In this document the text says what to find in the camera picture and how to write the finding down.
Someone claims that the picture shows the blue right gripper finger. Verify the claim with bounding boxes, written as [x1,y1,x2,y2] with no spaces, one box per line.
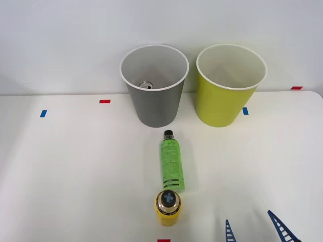
[267,210,301,242]
[224,219,235,242]

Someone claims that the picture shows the yellow plastic bottle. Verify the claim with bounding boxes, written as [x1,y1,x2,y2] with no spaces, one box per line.
[154,189,183,227]

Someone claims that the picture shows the green label plastic bottle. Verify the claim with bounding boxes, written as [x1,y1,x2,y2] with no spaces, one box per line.
[158,129,186,193]

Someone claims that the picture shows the yellow-green plastic waste bin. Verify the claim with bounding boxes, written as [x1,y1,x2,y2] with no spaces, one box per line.
[195,43,268,128]

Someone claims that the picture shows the grey plastic waste bin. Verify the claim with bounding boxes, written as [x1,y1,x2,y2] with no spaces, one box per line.
[119,44,190,129]

